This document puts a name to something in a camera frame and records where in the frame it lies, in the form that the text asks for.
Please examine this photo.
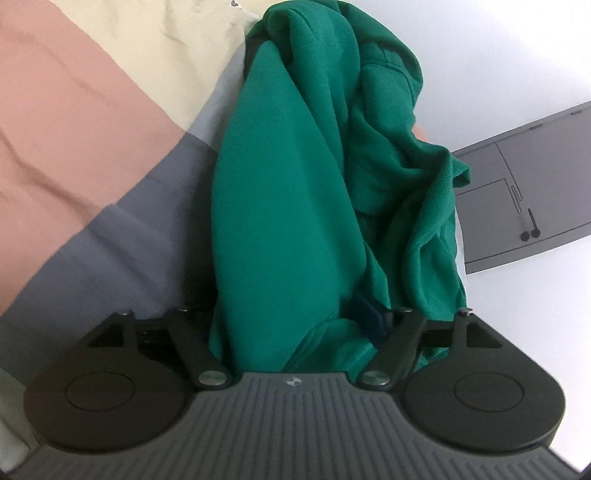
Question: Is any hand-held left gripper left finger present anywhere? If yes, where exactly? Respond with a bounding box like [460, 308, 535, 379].
[85, 307, 234, 391]

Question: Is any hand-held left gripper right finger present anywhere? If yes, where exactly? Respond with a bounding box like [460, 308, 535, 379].
[353, 298, 506, 391]

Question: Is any green sweatshirt with white print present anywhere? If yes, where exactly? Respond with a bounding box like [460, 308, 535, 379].
[207, 0, 472, 376]

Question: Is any patchwork bed sheet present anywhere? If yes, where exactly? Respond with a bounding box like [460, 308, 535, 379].
[0, 0, 468, 464]

